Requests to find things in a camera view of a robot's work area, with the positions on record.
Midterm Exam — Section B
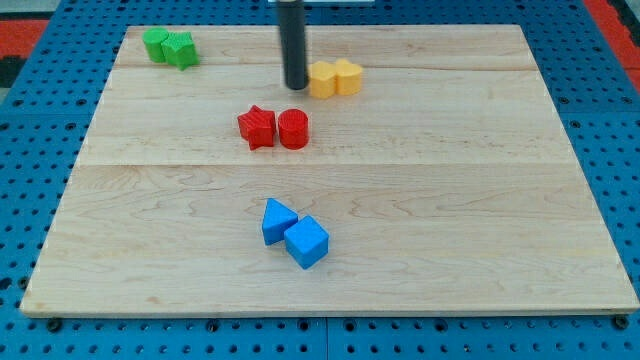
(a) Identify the green cylinder block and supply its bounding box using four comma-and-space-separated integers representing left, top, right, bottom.
142, 27, 169, 63

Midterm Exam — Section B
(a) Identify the yellow heart block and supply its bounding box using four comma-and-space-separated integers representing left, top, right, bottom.
308, 61, 336, 99

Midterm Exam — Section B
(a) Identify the red star block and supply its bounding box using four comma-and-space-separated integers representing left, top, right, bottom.
237, 105, 276, 151

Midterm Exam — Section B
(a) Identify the light wooden board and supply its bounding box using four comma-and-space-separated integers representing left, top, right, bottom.
21, 25, 639, 318

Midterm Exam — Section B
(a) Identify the green star block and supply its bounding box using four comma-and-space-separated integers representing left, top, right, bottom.
161, 32, 200, 71

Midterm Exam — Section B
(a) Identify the blue triangle block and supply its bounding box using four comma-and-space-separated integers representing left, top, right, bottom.
261, 198, 298, 246

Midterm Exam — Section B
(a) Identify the blue cube block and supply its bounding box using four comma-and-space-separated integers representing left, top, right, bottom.
284, 215, 329, 269

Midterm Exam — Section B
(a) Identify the red cylinder block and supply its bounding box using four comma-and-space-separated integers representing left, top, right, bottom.
277, 109, 309, 150

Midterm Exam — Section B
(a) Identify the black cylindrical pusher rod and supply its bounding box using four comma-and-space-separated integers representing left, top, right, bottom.
276, 0, 308, 90

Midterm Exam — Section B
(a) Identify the yellow pentagon block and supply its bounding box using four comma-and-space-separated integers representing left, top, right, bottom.
335, 59, 363, 95

